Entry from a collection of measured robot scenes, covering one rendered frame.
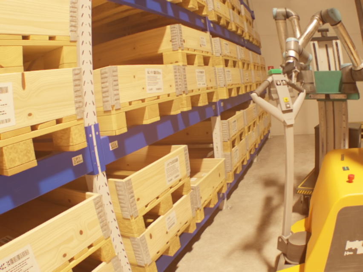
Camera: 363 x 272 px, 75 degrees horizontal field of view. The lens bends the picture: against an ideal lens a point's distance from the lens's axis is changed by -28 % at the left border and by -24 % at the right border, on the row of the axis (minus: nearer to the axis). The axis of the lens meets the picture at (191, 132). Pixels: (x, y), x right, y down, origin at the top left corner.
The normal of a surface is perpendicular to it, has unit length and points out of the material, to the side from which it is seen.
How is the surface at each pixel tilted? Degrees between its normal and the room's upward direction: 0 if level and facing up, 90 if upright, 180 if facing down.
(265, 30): 90
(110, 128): 90
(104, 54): 90
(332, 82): 90
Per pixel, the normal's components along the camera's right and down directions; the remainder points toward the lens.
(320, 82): -0.65, 0.19
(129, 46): -0.37, 0.19
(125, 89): 0.93, -0.04
